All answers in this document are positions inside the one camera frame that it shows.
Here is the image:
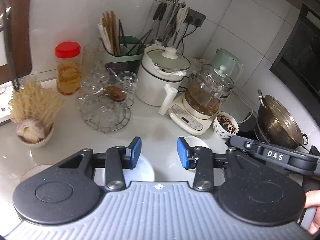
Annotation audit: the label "amber glass cup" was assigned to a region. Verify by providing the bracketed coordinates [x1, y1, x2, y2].
[105, 86, 127, 102]

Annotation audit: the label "cut purple onion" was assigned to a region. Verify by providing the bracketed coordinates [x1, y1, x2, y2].
[16, 119, 46, 143]

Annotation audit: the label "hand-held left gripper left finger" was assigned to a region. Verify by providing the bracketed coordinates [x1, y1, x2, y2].
[57, 137, 142, 191]

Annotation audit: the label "dark brown cutting board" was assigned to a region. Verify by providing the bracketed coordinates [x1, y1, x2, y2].
[0, 0, 32, 92]

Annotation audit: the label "mint green electric kettle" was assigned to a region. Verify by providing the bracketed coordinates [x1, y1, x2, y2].
[211, 49, 243, 90]

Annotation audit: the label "large floral plate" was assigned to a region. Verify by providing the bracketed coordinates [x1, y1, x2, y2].
[20, 164, 54, 183]

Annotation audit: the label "red lidded plastic jar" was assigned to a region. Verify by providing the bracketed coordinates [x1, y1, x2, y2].
[55, 42, 82, 96]

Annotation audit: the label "group of clear glass cups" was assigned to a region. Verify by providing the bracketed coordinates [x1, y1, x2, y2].
[76, 44, 139, 128]

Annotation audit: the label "bundle of dried noodles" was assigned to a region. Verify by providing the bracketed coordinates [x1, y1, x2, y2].
[9, 76, 66, 128]

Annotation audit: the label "wok with glass lid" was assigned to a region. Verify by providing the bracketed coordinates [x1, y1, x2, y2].
[254, 89, 309, 151]

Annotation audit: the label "white electric pot with lid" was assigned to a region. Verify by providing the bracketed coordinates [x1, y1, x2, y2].
[136, 45, 191, 115]

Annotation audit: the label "person's right hand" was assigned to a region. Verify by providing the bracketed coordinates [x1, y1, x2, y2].
[304, 190, 320, 235]

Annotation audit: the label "hanging kitchen utensils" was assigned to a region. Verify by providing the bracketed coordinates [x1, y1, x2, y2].
[140, 0, 190, 49]

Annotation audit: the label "leaf patterned small bowl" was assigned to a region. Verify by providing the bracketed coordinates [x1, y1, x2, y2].
[213, 112, 240, 139]

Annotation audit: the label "black wall socket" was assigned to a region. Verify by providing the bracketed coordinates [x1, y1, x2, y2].
[185, 8, 207, 28]

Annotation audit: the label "white bowl with orange base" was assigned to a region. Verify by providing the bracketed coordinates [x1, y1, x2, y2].
[16, 120, 55, 147]

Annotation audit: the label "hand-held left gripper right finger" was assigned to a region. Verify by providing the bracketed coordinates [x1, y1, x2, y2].
[177, 137, 285, 191]

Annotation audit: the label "white power cable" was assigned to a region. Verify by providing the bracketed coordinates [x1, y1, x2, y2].
[234, 91, 254, 123]

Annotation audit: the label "glass kettle on cream base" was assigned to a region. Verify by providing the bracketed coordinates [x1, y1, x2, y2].
[168, 64, 235, 135]

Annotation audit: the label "green cutlery holder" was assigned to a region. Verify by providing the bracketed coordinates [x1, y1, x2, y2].
[101, 36, 143, 75]

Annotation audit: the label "round wire rack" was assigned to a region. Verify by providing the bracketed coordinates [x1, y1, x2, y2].
[80, 97, 132, 133]

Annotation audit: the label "black oven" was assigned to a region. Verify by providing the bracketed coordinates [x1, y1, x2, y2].
[269, 0, 320, 98]

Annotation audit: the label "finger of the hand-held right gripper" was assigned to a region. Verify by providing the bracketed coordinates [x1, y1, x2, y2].
[226, 136, 290, 164]

